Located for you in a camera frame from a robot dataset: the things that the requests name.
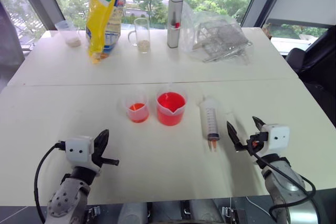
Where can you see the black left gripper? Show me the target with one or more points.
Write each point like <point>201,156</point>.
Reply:
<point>96,157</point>

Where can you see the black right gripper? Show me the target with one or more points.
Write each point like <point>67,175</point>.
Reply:
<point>258,141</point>

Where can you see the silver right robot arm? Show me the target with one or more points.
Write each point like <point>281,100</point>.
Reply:
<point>286,190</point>

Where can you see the large clear plastic syringe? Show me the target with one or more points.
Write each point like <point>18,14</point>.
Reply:
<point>209,119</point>

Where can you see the small beaker with red liquid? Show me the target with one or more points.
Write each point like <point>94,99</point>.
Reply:
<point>136,111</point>

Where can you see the large beaker with red liquid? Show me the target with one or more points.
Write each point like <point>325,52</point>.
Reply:
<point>170,108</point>

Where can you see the clear measuring cup with grains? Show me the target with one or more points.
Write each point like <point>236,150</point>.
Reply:
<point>70,33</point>

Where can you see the metal latch clamp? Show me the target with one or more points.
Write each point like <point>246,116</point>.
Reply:
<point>230,213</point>
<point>94,211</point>

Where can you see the black office chair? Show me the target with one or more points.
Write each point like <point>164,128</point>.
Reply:
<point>315,58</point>

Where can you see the clear plastic bag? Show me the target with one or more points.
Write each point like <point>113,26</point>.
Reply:
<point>210,32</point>

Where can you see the tall glass mug with grains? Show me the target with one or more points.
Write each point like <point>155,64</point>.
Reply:
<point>141,35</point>

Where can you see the yellow plastic food bag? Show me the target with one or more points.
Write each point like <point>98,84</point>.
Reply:
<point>105,19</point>

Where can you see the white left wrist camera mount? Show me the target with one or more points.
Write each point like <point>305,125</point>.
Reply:
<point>77,150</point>

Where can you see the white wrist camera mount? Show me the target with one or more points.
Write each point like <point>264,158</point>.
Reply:
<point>77,150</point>
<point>275,136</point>

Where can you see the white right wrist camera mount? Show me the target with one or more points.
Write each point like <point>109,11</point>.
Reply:
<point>275,136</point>

